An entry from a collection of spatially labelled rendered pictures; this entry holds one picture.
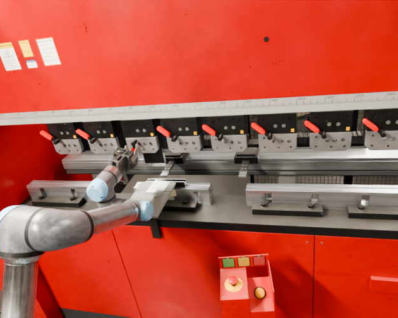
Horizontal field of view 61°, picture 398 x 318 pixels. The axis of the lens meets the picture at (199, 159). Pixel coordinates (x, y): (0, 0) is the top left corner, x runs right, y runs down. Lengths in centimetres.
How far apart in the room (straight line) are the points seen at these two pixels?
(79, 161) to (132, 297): 86
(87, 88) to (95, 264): 99
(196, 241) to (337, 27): 107
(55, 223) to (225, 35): 84
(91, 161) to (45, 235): 120
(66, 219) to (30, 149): 127
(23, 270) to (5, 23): 105
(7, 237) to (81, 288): 127
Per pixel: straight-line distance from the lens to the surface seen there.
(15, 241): 103
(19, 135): 215
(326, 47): 128
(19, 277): 107
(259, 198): 156
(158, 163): 161
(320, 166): 177
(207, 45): 131
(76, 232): 98
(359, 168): 180
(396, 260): 164
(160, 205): 149
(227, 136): 141
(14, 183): 212
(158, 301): 207
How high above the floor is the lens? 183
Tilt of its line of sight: 28 degrees down
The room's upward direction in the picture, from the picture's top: 9 degrees counter-clockwise
